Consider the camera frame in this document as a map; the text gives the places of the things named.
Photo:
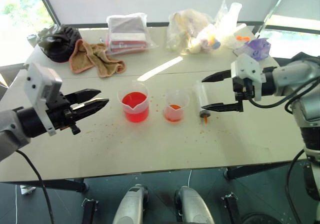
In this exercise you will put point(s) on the large beaker red liquid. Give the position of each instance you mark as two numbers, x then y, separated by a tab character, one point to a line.
133	103

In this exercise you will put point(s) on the clear test tube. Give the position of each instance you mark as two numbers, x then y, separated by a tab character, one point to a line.
202	98

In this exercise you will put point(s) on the silver robot leg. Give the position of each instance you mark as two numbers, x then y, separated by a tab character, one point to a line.
193	206
131	206

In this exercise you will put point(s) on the black table leg frame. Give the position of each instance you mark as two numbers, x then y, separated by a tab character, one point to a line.
65	185
246	181

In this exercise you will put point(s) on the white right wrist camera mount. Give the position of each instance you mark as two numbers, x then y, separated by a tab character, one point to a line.
246	71

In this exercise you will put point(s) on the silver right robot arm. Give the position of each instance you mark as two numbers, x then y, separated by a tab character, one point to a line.
296	83

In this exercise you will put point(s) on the purple plastic bag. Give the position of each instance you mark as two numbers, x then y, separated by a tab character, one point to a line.
257	47

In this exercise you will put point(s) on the white power strip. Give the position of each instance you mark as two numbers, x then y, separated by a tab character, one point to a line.
27	189

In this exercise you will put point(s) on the small beaker orange liquid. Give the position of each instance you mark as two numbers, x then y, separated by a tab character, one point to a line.
175	108

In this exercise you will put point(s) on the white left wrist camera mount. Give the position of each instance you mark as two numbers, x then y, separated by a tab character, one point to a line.
41	83

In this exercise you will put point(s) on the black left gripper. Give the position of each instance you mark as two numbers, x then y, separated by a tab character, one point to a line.
60	111

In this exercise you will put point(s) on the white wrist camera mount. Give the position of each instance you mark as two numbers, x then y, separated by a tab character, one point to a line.
246	71
41	83

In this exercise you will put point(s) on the black bag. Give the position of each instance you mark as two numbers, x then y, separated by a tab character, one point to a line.
58	43

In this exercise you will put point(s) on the clear crumpled plastic bag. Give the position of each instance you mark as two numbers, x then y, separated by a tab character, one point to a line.
228	23

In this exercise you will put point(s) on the silver right robot leg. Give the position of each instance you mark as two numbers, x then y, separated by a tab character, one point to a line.
193	206

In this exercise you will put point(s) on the bagged folded cloths stack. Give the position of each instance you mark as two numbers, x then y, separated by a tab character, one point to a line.
127	34

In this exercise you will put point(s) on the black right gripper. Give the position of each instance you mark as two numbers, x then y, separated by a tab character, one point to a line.
240	90

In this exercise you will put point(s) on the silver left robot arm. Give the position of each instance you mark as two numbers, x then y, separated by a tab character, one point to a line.
11	127

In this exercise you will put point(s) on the brown towel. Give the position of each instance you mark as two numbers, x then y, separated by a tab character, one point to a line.
96	59

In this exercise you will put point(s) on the silver left robot leg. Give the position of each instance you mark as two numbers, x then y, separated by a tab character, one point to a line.
131	206

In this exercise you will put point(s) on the small orange plastic piece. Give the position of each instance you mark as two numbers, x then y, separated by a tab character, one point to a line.
242	37

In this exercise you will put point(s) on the clear bag of soft items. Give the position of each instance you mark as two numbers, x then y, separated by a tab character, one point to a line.
190	33

